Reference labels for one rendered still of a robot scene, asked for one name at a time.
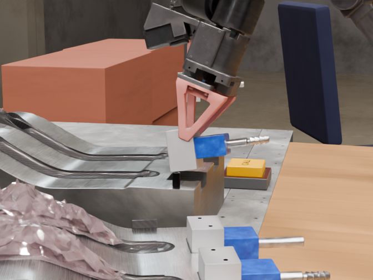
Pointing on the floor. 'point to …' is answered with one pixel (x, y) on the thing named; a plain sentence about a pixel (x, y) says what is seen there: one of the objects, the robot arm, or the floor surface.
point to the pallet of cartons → (97, 84)
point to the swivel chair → (310, 70)
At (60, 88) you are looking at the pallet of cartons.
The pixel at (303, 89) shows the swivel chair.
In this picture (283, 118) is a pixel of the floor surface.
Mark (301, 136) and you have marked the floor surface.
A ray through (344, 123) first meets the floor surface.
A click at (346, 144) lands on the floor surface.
